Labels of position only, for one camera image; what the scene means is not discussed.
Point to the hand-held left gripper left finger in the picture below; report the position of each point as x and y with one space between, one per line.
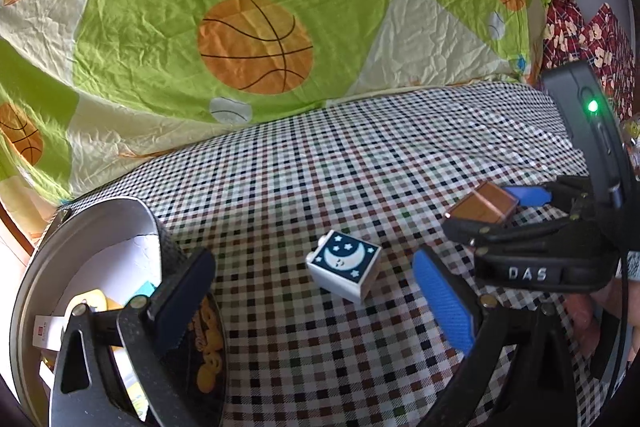
185 292

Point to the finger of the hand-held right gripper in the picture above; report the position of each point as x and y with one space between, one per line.
500 234
530 195

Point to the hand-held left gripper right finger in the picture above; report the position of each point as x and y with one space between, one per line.
445 302

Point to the copper rectangular box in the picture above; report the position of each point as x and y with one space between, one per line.
480 207

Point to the blue building block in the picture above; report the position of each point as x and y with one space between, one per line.
145 290

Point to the round black gold tin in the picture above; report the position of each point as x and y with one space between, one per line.
210 357

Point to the yellow face toy block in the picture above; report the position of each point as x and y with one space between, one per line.
95 304

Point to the moon print toy block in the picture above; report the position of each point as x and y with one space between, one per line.
345 257

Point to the grey card with red logo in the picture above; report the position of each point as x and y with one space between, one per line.
47 332

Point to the person's right hand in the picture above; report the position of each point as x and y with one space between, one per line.
585 322

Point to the red patterned cloth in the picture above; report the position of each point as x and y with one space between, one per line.
565 32

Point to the checkered bed sheet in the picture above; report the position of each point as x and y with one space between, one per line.
350 157

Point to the basketball print bed sheet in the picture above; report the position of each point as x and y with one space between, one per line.
150 7

